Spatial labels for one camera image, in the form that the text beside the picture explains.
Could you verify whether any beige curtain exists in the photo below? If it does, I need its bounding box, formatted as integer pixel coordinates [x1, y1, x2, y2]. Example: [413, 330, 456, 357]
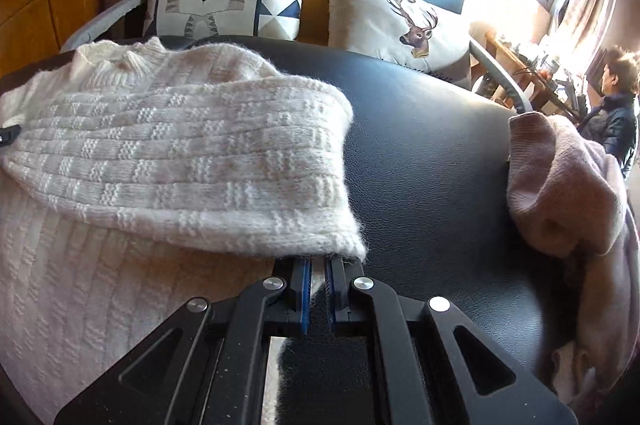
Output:
[555, 0, 626, 70]

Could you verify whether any pink knit sweater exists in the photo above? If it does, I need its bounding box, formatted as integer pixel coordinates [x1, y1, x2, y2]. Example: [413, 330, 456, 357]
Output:
[506, 112, 640, 411]

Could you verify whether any white knit sweater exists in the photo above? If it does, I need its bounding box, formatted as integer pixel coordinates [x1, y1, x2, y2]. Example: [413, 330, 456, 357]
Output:
[0, 36, 371, 425]

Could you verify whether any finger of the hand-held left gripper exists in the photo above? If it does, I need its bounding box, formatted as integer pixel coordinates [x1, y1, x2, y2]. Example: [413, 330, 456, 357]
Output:
[0, 124, 23, 149]

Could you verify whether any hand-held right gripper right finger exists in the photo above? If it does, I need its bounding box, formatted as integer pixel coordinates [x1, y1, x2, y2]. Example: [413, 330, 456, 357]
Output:
[324, 257, 578, 425]

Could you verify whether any deer print cushion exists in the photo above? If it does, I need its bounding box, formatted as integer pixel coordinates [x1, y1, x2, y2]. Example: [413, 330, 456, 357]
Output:
[324, 0, 473, 90]

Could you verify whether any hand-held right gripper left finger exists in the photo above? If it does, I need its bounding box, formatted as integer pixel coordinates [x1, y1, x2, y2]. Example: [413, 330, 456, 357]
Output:
[52, 255, 313, 425]

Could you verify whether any cluttered wooden desk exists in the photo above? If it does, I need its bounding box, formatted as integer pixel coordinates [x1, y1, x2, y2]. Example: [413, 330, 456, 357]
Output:
[485, 30, 601, 120]

